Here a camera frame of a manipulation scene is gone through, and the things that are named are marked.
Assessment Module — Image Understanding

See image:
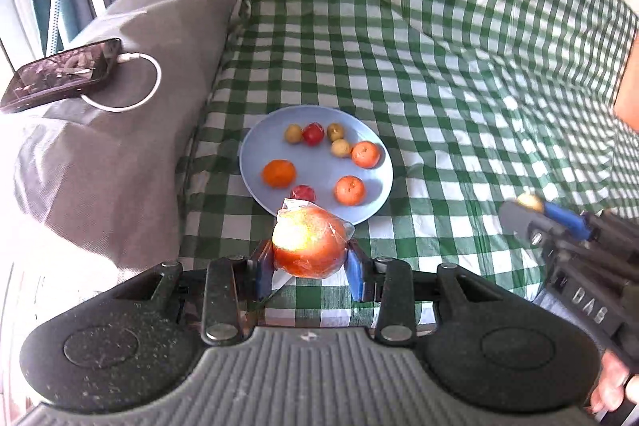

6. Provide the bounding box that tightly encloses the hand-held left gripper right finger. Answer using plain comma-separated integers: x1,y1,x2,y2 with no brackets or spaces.
345,240,505,347

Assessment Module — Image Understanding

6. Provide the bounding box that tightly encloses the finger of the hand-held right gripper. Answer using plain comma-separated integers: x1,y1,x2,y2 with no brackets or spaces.
500,199,550,257
543,201,600,243

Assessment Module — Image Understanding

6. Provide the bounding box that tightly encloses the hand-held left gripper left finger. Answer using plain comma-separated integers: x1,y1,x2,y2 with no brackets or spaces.
112,239,275,348

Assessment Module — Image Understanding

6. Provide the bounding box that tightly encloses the plastic large orange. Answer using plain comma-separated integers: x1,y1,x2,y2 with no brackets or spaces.
271,199,355,279

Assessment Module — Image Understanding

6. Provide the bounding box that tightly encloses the small orange mandarin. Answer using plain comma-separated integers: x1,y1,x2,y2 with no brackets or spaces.
351,141,381,169
333,175,367,206
262,159,298,188

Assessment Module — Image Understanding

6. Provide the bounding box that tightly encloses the light blue plate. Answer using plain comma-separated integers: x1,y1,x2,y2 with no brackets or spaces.
238,105,394,226

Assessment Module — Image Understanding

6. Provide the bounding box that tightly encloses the person's right hand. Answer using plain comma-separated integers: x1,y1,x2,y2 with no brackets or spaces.
596,349,639,414

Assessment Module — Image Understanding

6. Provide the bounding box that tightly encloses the person's bare leg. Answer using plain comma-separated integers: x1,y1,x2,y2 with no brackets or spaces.
613,19,639,132

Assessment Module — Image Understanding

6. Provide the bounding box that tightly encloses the grey fabric cushion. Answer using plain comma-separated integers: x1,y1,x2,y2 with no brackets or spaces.
12,0,240,272

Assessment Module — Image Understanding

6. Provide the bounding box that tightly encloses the green white checked cloth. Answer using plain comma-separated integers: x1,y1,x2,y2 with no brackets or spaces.
177,0,639,327

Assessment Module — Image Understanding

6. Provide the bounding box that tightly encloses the black smartphone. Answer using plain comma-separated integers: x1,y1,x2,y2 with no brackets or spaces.
0,38,123,115

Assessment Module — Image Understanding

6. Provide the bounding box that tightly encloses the white charging cable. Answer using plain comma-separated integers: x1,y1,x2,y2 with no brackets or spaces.
80,52,163,112

